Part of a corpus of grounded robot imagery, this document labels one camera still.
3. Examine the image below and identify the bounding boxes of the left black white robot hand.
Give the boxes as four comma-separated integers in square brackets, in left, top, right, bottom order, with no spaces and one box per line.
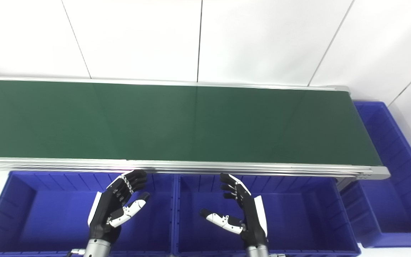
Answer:
[87,170,151,244]

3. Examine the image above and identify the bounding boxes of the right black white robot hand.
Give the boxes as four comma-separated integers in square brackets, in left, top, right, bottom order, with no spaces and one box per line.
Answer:
[199,173,269,247]

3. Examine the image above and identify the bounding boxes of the blue plastic bin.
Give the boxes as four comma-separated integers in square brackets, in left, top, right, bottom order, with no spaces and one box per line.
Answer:
[0,171,176,257]
[340,101,411,249]
[174,173,361,257]

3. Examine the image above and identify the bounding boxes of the green conveyor belt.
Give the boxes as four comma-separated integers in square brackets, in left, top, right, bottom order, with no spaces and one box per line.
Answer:
[0,79,383,167]
[0,76,391,190]

